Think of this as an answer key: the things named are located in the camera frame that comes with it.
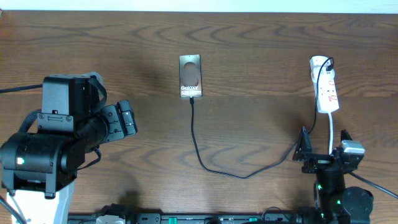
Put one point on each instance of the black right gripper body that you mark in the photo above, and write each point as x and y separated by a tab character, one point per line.
318	165

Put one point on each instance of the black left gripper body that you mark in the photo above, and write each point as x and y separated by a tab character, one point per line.
116	127

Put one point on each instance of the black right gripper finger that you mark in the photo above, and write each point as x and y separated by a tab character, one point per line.
345	135
303	149

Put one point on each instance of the Galaxy S25 Ultra smartphone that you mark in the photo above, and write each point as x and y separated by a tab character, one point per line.
190	76

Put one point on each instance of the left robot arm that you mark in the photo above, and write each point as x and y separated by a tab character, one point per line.
40	163

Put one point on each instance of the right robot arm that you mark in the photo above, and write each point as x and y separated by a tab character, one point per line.
334	201

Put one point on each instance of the white USB charger plug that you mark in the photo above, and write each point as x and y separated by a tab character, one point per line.
322	67

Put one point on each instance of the white power strip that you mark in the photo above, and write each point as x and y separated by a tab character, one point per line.
325	92

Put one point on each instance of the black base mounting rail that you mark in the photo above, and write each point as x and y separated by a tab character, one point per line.
121	214

